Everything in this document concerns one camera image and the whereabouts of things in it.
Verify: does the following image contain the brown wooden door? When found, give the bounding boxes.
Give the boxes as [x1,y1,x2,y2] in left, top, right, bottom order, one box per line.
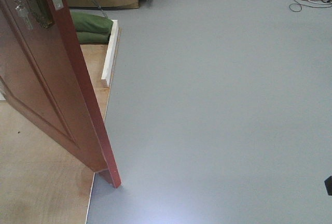
[1,0,121,187]

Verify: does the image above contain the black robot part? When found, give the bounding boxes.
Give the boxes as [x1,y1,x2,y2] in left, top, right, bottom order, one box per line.
[324,176,332,196]

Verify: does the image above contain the far white wooden batten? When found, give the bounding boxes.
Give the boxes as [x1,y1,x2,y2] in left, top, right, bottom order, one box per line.
[101,20,120,88]

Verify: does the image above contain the lower green sandbag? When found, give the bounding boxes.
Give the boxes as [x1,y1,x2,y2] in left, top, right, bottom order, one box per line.
[76,32,110,44]

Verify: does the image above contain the green sandbag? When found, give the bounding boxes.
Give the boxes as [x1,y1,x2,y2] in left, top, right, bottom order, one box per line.
[76,32,110,44]
[71,12,113,34]

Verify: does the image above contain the upper green sandbag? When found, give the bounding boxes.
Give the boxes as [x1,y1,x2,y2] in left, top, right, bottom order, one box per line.
[71,12,113,34]

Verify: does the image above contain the plywood floor panel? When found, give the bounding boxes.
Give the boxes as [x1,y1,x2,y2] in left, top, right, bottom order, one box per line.
[0,28,122,224]

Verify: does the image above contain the silver keys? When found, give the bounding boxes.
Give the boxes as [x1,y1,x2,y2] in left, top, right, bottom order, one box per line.
[13,0,33,31]

